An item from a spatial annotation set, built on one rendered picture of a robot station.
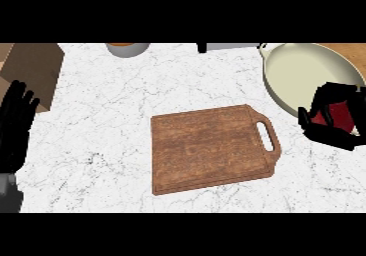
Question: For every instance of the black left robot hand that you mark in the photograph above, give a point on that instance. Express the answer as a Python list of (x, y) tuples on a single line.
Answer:
[(11, 133)]

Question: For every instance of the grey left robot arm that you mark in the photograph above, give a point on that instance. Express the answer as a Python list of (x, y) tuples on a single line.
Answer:
[(5, 193)]

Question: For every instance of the grey and black appliance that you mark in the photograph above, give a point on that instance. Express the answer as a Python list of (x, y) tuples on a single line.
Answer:
[(228, 46)]

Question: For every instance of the brown wooden cutting board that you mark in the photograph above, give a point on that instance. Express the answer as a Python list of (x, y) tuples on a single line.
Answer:
[(209, 146)]

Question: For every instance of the grey cup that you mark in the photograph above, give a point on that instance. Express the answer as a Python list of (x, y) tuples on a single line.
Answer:
[(128, 49)]

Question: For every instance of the cream pot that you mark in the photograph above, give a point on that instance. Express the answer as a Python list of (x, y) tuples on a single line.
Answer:
[(305, 71)]

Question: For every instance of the red pear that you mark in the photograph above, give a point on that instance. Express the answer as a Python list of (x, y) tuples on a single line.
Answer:
[(340, 115)]

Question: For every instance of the brown wooden cabinet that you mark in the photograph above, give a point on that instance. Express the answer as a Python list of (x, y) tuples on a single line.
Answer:
[(29, 71)]

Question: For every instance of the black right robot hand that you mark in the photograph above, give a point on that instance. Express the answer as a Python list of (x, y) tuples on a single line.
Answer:
[(334, 135)]

